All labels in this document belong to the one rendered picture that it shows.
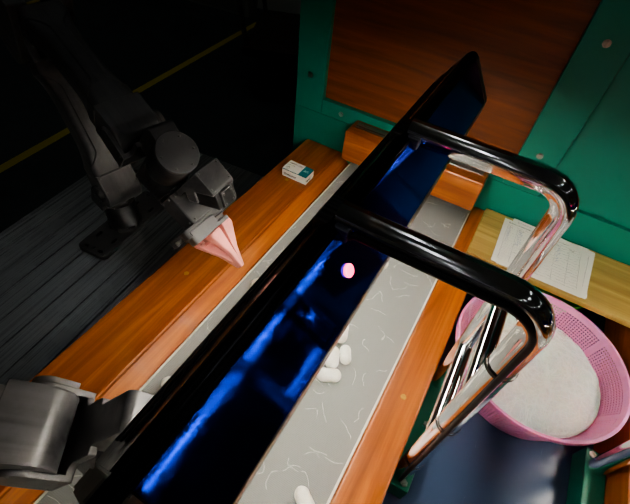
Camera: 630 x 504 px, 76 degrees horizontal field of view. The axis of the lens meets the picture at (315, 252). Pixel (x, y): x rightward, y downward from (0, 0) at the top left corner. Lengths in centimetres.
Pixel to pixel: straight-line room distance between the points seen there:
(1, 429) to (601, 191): 91
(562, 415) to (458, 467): 18
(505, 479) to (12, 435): 62
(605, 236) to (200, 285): 76
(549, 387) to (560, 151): 41
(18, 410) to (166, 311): 30
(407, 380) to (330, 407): 12
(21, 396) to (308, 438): 34
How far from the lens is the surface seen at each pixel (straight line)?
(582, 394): 80
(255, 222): 80
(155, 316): 68
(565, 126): 84
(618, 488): 75
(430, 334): 69
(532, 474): 77
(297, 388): 28
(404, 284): 77
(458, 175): 85
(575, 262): 91
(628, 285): 94
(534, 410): 75
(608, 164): 88
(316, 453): 61
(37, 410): 44
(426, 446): 52
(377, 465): 59
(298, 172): 89
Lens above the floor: 132
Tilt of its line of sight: 48 degrees down
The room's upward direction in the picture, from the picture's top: 7 degrees clockwise
